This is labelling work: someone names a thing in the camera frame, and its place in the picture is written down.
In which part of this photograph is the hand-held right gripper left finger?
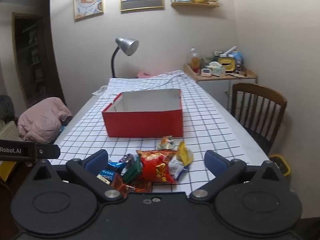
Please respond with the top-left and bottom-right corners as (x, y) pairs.
(26, 149), (125, 202)

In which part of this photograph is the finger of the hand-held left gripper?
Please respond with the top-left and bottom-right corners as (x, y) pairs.
(35, 144), (61, 159)

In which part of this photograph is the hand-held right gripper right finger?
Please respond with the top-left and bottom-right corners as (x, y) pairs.
(189, 150), (288, 202)

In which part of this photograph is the purple candy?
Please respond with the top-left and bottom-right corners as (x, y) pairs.
(120, 153), (134, 165)

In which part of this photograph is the yellow snack packet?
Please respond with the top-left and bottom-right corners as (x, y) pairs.
(176, 141), (194, 167)

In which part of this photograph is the green snack packet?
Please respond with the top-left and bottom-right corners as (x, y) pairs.
(122, 156), (143, 183)

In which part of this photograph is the light blue cookie packet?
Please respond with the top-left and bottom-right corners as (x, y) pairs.
(168, 159), (189, 180)

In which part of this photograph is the orange foil snack packet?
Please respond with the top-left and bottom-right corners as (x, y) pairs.
(111, 172), (153, 198)

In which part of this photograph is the orange jelly cup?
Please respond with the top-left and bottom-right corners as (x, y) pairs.
(158, 135), (175, 150)

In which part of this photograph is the red cardboard box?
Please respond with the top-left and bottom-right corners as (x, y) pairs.
(102, 88), (184, 138)

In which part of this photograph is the red snack bag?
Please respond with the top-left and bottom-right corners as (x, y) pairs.
(136, 149), (179, 184)

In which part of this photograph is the pink padded jacket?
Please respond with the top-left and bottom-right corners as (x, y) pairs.
(17, 97), (73, 143)

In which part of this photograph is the white checked tablecloth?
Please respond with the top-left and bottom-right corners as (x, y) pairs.
(47, 70), (244, 193)

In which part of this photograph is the yellow bin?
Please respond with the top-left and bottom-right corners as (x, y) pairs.
(270, 154), (292, 177)

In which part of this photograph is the wooden chair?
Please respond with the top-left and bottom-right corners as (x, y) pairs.
(231, 82), (288, 155)

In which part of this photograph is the white cabinet wooden top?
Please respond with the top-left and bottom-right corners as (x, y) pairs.
(184, 64), (258, 110)

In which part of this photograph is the dark bookshelf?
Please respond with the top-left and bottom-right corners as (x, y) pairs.
(12, 12), (65, 108)

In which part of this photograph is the tissue box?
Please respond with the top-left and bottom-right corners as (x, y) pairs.
(209, 61), (227, 77)

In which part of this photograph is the yellow box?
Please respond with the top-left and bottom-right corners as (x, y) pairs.
(218, 56), (238, 73)

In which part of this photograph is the bottle with orange contents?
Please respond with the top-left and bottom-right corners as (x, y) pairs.
(190, 47), (202, 75)

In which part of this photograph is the blue container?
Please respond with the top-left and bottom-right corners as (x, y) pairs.
(232, 51), (244, 67)

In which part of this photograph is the silver desk lamp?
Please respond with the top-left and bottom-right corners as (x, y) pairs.
(111, 37), (140, 78)

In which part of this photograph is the wooden wall shelf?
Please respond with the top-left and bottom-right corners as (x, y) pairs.
(171, 0), (220, 8)

